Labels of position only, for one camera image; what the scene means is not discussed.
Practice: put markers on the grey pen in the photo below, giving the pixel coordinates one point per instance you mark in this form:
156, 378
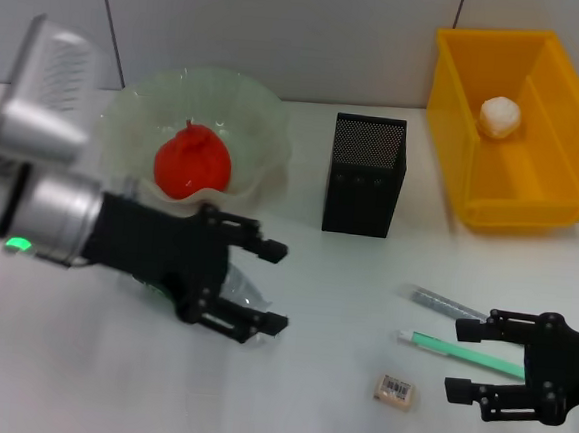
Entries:
438, 301

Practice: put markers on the red pumpkin toy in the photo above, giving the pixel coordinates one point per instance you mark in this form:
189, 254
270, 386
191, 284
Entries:
193, 164

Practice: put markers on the green pen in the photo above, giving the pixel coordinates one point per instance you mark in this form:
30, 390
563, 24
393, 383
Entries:
459, 352

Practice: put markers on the pale green glass fruit bowl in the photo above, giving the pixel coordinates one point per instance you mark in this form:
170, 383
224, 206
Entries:
246, 123

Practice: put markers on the clear green-label water bottle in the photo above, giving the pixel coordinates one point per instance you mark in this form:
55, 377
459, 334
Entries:
246, 291

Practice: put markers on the yellow plastic bin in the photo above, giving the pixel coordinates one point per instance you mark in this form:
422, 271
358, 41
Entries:
518, 179

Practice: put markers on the white paper ball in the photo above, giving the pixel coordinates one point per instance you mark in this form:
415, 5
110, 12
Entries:
500, 118

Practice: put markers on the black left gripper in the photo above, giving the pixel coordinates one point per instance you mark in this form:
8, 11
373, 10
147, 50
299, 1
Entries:
157, 241

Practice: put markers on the beige eraser with barcode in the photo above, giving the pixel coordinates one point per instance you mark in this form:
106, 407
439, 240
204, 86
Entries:
394, 392

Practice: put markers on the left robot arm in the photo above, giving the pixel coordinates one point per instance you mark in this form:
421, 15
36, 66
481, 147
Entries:
54, 208

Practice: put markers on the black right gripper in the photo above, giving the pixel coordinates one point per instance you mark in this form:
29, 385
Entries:
558, 368

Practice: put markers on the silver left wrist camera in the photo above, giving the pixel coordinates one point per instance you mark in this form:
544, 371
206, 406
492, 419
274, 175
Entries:
49, 82

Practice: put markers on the black mesh pen holder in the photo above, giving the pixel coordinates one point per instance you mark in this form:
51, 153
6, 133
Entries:
361, 197

